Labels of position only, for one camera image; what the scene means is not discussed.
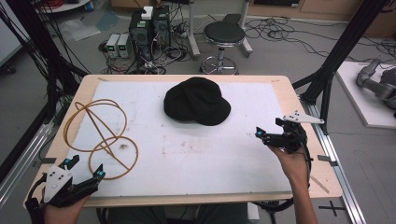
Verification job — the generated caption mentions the white box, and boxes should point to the white box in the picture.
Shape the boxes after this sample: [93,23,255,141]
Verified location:
[141,6,154,21]

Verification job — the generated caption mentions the clear plastic sheet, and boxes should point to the clear plastic sheet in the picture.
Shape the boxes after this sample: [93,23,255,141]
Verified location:
[58,18,102,42]

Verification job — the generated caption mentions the black round stool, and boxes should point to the black round stool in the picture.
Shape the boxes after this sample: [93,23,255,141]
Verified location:
[199,21,248,76]

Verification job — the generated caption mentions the person's left hand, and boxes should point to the person's left hand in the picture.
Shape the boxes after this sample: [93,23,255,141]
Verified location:
[43,195,92,224]

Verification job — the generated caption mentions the person's right hand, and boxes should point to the person's right hand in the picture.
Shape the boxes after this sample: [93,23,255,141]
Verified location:
[268,145,310,189]

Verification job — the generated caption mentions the electronics boxes with cables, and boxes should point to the electronics boxes with cables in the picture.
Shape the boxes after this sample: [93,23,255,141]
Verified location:
[98,18,193,76]

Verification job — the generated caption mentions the gold wire hat rack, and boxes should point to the gold wire hat rack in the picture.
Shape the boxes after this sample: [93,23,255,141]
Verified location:
[63,98,140,181]

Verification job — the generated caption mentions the round white table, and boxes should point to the round white table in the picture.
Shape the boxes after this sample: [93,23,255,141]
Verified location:
[34,0,92,14]

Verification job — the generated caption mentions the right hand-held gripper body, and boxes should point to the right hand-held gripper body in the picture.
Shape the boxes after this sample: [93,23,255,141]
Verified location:
[263,110,325,154]

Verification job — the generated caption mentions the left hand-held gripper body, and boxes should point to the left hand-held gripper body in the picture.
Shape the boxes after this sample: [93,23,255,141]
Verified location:
[39,164,98,209]

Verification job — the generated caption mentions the white platform board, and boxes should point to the white platform board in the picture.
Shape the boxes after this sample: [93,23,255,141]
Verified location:
[335,61,396,130]

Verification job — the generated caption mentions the black computer tower green label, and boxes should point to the black computer tower green label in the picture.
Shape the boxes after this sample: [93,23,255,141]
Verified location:
[128,11,154,62]

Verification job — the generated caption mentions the black floor cables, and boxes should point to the black floor cables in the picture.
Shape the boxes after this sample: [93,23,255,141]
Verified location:
[244,14,396,64]

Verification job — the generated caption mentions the right hand-held gripper black cable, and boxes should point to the right hand-held gripper black cable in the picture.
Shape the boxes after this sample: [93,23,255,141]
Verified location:
[252,132,314,214]

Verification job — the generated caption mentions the white table mat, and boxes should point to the white table mat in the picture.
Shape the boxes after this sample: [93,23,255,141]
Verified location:
[66,80,292,198]

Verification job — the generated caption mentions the aluminium rail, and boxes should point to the aluminium rail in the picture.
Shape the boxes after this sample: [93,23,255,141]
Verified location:
[300,98,368,224]
[0,122,55,209]

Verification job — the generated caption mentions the white stand leg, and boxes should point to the white stand leg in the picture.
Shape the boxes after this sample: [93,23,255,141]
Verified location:
[238,0,254,58]
[186,0,201,61]

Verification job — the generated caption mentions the black metal frame post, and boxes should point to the black metal frame post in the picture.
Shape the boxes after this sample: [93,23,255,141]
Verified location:
[291,0,393,135]
[0,0,92,185]

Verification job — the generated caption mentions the left hand-held gripper black cable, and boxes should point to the left hand-held gripper black cable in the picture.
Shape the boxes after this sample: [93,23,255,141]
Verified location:
[23,173,49,224]

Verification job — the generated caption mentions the grey bench power supply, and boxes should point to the grey bench power supply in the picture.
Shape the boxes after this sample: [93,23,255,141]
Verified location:
[117,33,132,59]
[106,33,121,59]

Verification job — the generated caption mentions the black hat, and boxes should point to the black hat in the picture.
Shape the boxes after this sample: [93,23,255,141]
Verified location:
[163,77,232,127]

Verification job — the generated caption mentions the person's legs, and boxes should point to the person's legs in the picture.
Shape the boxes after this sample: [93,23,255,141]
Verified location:
[106,203,250,224]

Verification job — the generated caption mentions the hand-held gripper black cable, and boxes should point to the hand-held gripper black cable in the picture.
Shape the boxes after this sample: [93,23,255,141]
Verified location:
[23,173,49,224]
[252,132,314,214]

